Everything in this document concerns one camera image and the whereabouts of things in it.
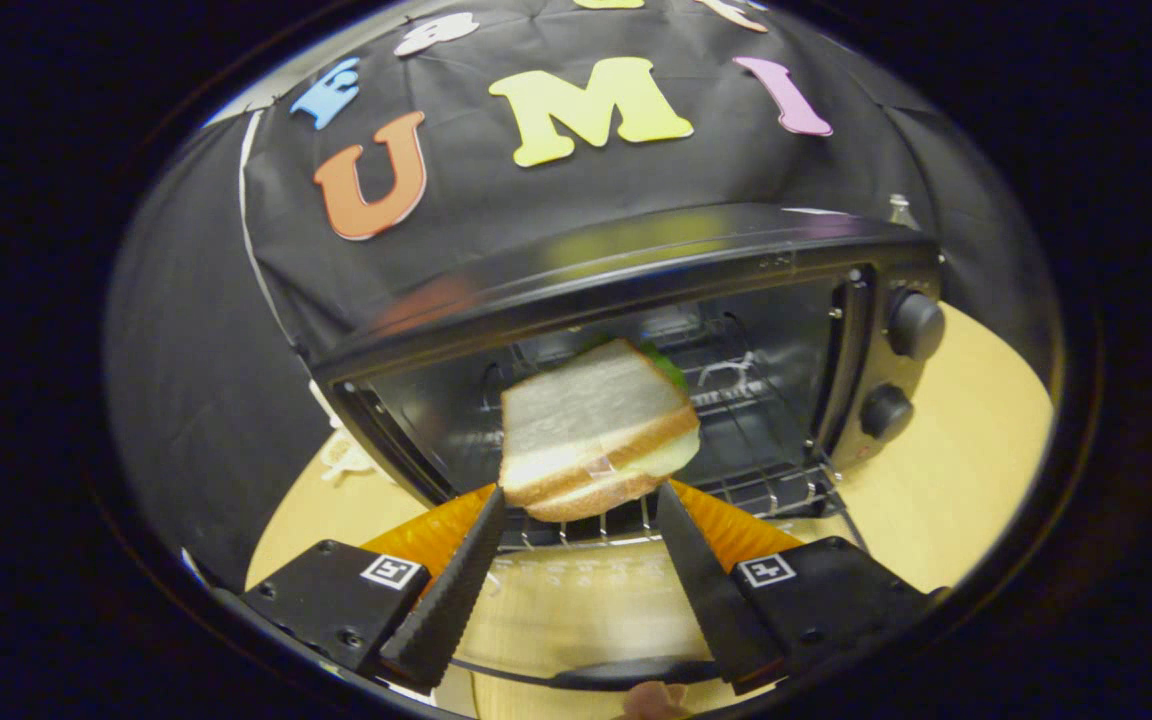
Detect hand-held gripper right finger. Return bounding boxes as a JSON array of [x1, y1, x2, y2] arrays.
[[654, 480, 947, 696]]

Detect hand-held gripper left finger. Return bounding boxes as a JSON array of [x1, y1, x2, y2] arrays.
[[216, 485, 509, 696]]

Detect white bread sandwich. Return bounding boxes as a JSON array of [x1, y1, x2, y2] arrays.
[[499, 337, 703, 524]]

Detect black toaster oven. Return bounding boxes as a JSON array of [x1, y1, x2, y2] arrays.
[[308, 203, 947, 693]]

